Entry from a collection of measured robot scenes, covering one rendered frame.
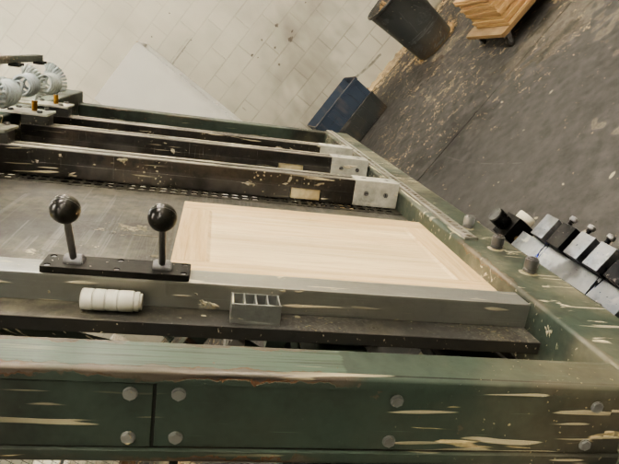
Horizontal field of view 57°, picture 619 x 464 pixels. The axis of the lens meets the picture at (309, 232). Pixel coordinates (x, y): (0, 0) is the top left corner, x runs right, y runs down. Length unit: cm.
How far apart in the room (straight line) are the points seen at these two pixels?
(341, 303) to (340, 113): 460
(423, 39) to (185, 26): 243
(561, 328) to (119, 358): 61
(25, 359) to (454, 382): 44
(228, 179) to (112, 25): 498
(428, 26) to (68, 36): 354
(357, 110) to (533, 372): 482
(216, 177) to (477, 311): 82
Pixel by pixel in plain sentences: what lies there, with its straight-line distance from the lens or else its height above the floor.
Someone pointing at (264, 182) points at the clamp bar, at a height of 121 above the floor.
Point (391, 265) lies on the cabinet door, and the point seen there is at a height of 103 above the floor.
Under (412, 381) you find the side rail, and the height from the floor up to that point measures 114.
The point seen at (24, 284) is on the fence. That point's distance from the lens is 86.
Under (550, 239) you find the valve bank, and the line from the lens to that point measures 127.
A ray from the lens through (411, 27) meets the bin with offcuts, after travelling 548.
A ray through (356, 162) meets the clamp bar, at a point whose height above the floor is 95.
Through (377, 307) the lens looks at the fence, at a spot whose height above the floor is 110.
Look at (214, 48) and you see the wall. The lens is 630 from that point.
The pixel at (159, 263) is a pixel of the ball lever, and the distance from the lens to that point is 83.
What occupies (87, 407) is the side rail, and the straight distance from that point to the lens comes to 63.
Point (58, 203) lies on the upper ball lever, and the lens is 77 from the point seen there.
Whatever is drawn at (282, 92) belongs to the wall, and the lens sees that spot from 635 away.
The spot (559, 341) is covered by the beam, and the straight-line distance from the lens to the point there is 91.
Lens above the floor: 151
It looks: 18 degrees down
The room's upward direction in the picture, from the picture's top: 52 degrees counter-clockwise
